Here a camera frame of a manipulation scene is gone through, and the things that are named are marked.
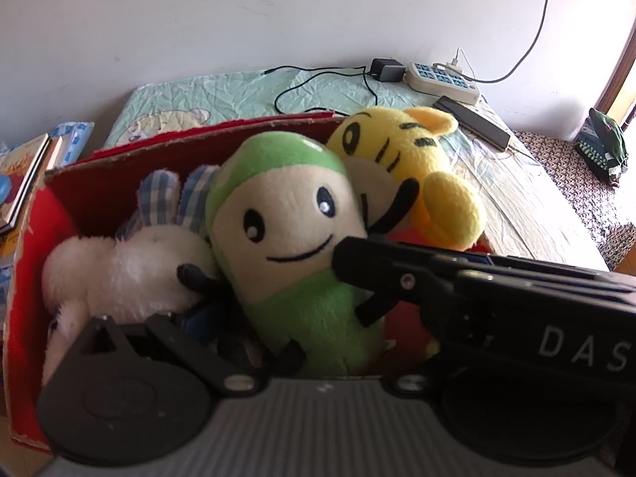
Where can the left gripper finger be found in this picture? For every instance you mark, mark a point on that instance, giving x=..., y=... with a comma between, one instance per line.
x=209, y=368

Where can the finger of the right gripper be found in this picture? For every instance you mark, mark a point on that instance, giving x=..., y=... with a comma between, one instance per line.
x=396, y=272

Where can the yellow tiger plush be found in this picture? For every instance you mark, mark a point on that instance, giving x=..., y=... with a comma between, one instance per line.
x=406, y=189

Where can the white plush bunny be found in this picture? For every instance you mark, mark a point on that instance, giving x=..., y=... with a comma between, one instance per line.
x=134, y=274

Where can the green bean plush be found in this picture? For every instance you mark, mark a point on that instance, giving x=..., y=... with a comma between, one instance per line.
x=275, y=211

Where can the patterned stool cushion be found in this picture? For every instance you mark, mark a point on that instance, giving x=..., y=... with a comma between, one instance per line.
x=607, y=212

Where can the white power strip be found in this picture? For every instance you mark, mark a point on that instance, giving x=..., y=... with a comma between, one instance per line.
x=439, y=82

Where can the black power adapter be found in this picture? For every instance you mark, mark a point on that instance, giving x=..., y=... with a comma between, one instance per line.
x=387, y=70

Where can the white charger plug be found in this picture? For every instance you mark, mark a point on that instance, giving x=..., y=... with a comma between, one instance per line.
x=453, y=65

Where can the red cardboard box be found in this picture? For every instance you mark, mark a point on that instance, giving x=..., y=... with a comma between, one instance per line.
x=94, y=197

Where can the green folded clothing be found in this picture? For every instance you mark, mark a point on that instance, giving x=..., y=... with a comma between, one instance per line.
x=601, y=145

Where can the picture book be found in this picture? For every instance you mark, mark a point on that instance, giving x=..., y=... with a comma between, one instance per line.
x=18, y=166

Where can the wooden door frame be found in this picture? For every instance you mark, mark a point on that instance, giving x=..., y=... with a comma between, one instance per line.
x=619, y=74

